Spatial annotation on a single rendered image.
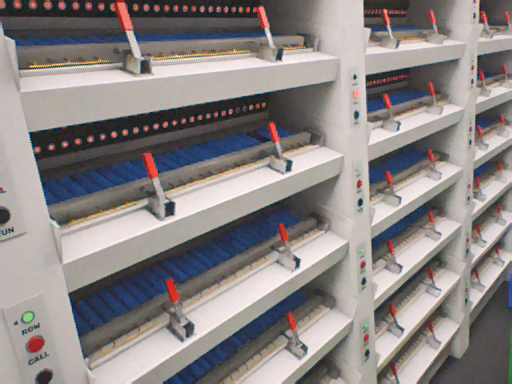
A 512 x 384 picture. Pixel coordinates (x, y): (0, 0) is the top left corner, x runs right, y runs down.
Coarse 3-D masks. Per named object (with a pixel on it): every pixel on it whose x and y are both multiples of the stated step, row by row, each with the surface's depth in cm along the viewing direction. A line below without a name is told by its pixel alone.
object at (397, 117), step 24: (384, 72) 133; (384, 96) 109; (408, 96) 137; (432, 96) 128; (456, 96) 141; (384, 120) 111; (408, 120) 120; (432, 120) 123; (456, 120) 139; (384, 144) 106
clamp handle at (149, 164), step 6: (144, 156) 61; (150, 156) 62; (144, 162) 62; (150, 162) 62; (150, 168) 62; (150, 174) 62; (156, 174) 62; (156, 180) 62; (156, 186) 62; (156, 192) 62; (162, 192) 62; (162, 198) 62
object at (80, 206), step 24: (264, 144) 85; (288, 144) 89; (312, 144) 93; (192, 168) 72; (216, 168) 76; (240, 168) 78; (96, 192) 62; (120, 192) 63; (168, 192) 67; (72, 216) 59; (96, 216) 59
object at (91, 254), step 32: (192, 128) 84; (224, 128) 91; (288, 128) 100; (320, 128) 95; (64, 160) 67; (256, 160) 84; (320, 160) 88; (192, 192) 70; (224, 192) 71; (256, 192) 74; (288, 192) 82; (64, 224) 58; (128, 224) 60; (160, 224) 61; (192, 224) 65; (64, 256) 52; (96, 256) 54; (128, 256) 58
